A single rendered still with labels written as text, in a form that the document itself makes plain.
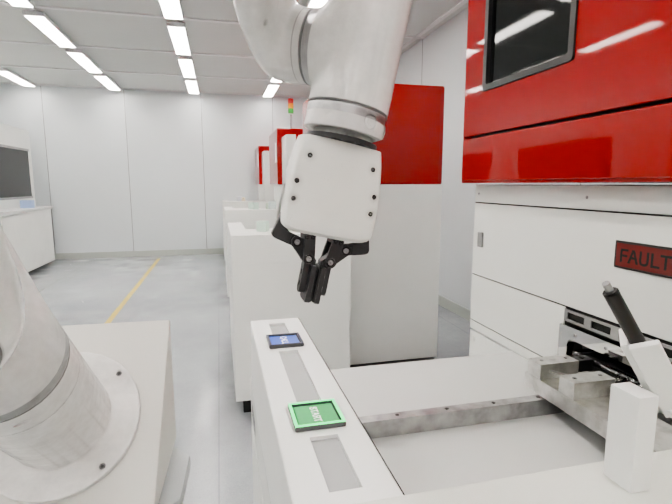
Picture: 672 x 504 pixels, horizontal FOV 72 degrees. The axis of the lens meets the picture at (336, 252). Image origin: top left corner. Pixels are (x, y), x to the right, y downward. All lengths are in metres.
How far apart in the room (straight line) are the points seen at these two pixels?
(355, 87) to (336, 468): 0.36
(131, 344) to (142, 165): 7.83
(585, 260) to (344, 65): 0.68
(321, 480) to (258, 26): 0.42
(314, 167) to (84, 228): 8.33
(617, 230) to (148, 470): 0.83
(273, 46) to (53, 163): 8.37
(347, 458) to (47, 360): 0.30
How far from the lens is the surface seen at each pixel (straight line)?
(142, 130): 8.57
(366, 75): 0.47
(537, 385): 0.93
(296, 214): 0.47
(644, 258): 0.91
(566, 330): 1.05
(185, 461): 0.78
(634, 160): 0.87
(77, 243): 8.80
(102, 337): 0.78
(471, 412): 0.85
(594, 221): 0.99
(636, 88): 0.88
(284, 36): 0.51
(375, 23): 0.49
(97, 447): 0.70
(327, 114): 0.47
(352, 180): 0.48
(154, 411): 0.71
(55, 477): 0.71
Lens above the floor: 1.22
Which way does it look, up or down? 8 degrees down
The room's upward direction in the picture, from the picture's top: straight up
